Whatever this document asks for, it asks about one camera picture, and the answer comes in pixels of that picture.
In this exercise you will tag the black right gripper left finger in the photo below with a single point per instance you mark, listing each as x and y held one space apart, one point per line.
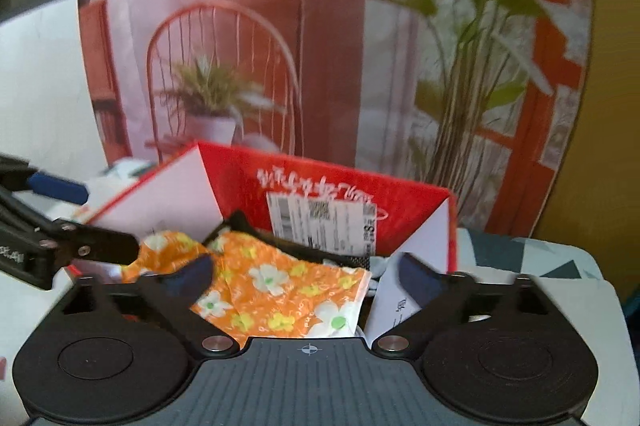
176 291

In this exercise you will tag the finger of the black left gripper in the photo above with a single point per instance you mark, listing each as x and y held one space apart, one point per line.
58 188
95 244

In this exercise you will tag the white panel board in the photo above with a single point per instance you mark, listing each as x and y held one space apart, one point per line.
46 114

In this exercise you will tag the orange floral oven mitt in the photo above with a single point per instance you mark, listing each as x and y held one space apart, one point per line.
257 290

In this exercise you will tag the red cardboard box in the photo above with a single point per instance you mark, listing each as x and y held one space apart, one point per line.
313 211

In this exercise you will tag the printed living room backdrop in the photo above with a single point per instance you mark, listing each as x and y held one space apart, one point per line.
478 96

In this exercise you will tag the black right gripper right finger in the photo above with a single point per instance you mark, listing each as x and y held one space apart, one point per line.
430 289

